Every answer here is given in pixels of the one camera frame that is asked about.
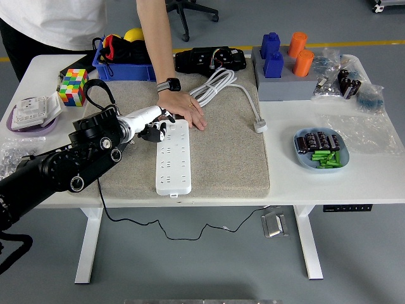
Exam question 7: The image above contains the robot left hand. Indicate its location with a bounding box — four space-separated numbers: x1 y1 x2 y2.
119 105 177 144

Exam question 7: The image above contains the person's left hand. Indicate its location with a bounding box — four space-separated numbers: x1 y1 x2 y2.
156 89 208 131

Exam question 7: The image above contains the black power adapter plug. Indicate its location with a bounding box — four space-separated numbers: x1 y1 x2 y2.
138 122 168 144

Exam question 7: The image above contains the white power strip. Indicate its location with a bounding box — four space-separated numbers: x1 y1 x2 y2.
156 118 192 199

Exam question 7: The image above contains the thin black adapter cord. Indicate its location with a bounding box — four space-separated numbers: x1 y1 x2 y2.
96 177 268 241

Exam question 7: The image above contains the white three-pin plug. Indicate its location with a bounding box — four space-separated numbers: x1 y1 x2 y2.
252 117 269 134

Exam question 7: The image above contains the black wristwatch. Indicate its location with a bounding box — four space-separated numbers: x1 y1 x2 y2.
157 77 182 93

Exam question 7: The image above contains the blue plastic bin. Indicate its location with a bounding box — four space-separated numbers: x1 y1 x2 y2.
92 36 158 82

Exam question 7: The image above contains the black electronic module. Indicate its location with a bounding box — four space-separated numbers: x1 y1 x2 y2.
175 46 247 77

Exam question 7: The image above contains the black and red pouch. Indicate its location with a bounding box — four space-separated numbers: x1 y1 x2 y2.
92 34 153 77

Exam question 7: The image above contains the colourful puzzle cube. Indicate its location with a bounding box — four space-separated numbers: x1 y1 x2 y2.
58 68 90 108

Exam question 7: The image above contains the grey-brown mat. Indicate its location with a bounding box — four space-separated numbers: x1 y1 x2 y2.
69 58 271 201

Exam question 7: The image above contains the yellow ball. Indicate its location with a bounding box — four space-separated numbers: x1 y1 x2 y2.
123 27 146 42

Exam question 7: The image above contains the long black box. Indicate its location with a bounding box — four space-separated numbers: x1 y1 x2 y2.
56 52 97 92

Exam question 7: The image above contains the black office chair base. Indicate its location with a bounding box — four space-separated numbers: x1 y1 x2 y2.
166 0 220 42

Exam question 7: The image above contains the blue square bottle block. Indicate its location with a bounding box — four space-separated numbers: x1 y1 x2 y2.
259 32 281 60
263 51 284 79

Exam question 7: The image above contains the grey block holder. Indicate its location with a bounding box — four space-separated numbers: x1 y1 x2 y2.
251 46 319 102

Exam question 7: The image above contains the purple tray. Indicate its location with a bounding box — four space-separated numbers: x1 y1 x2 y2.
6 104 59 137

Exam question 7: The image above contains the large white socket panel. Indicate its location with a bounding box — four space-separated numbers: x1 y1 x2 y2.
11 96 48 130

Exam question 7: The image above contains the clear bag of screws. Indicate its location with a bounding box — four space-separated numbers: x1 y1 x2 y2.
0 136 47 178

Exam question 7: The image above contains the orange cylinder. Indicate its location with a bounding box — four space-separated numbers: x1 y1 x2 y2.
292 49 315 77
287 32 308 58

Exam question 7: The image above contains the person's torso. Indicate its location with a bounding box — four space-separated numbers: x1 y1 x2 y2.
0 0 108 83

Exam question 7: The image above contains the light blue tray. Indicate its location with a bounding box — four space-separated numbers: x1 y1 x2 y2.
293 127 350 174

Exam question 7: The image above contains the white table leg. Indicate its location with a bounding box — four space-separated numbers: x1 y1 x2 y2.
292 205 324 281
74 207 104 284

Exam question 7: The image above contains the bag of metal parts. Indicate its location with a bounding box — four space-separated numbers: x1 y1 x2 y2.
311 74 344 102

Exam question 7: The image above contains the metal floor socket box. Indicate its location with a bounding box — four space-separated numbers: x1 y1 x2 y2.
260 211 290 238

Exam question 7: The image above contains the bag of blue parts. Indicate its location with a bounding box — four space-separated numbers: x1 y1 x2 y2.
313 47 344 77
356 84 385 115

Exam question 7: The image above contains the bundle of black capacitors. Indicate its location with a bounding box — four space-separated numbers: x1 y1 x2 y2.
337 68 362 101

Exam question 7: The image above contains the empty clear plastic bag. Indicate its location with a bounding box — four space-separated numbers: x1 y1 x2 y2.
322 112 401 156

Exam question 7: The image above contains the black table control panel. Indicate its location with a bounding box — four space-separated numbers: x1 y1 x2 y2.
322 205 373 213

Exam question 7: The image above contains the white power strip cable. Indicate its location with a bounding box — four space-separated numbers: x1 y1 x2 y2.
189 68 262 123

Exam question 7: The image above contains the white wheeled frame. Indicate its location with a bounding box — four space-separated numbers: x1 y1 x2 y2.
368 0 405 13

